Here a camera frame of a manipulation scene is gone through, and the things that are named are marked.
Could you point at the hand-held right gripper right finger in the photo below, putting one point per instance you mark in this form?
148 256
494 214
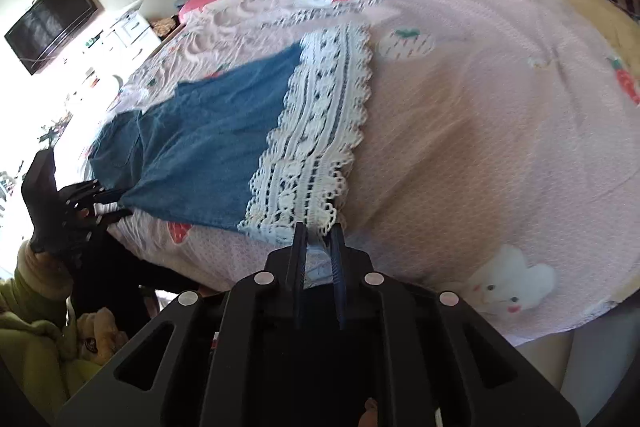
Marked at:
338 267

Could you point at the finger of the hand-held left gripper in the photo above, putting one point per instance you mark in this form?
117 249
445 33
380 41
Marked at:
107 219
102 194

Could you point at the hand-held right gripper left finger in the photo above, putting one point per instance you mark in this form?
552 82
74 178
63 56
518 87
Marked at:
300 267

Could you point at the blue denim pants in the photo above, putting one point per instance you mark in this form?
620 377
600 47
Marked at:
200 147

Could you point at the person's left forearm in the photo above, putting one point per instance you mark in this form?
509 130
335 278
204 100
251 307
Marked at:
40 277

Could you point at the person's green fleece clothing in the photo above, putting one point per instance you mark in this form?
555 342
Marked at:
30 352

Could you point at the white cabinet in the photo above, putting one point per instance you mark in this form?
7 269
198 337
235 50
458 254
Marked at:
132 32

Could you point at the brown patterned cloth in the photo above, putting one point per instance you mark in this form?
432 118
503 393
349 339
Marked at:
164 27

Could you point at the pink printed bed sheet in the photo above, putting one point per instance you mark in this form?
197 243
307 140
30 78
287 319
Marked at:
475 132

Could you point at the black wall television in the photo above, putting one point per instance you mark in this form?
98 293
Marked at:
50 24

